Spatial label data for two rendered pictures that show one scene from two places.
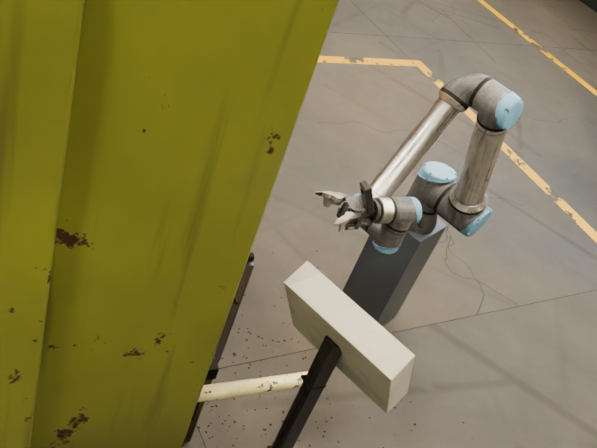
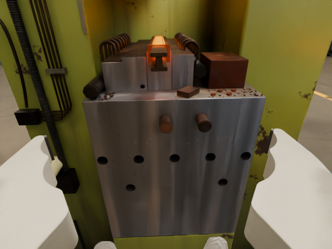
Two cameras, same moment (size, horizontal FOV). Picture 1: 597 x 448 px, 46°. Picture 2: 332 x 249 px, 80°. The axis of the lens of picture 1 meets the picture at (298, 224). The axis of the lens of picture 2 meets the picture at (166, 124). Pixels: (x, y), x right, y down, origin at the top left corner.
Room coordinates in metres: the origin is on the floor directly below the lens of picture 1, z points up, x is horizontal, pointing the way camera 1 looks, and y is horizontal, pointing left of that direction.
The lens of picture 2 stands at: (1.90, -0.15, 1.06)
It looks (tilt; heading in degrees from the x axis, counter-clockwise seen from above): 28 degrees down; 124
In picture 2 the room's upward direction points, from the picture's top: 1 degrees counter-clockwise
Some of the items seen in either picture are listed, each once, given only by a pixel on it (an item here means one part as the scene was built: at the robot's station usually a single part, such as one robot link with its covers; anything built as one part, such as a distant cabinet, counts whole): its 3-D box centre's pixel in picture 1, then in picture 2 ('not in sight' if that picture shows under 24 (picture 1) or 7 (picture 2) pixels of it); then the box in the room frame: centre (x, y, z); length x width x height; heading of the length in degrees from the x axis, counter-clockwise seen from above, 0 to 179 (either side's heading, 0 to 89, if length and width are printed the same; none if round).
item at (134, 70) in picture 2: not in sight; (151, 56); (1.50, 0.37, 0.96); 0.42 x 0.20 x 0.09; 125
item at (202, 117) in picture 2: not in sight; (203, 122); (1.76, 0.20, 0.87); 0.04 x 0.03 x 0.03; 125
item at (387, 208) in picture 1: (379, 210); not in sight; (1.97, -0.23, 0.98); 0.10 x 0.05 x 0.09; 35
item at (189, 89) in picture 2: not in sight; (188, 91); (1.71, 0.22, 0.92); 0.04 x 0.03 x 0.01; 85
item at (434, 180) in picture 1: (433, 186); not in sight; (2.57, -0.46, 0.79); 0.17 x 0.15 x 0.18; 58
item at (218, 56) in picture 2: not in sight; (220, 68); (1.74, 0.35, 0.95); 0.12 x 0.09 x 0.07; 125
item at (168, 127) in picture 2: not in sight; (165, 123); (1.70, 0.16, 0.87); 0.04 x 0.03 x 0.03; 125
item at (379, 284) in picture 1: (388, 268); not in sight; (2.57, -0.46, 0.30); 0.22 x 0.22 x 0.60; 61
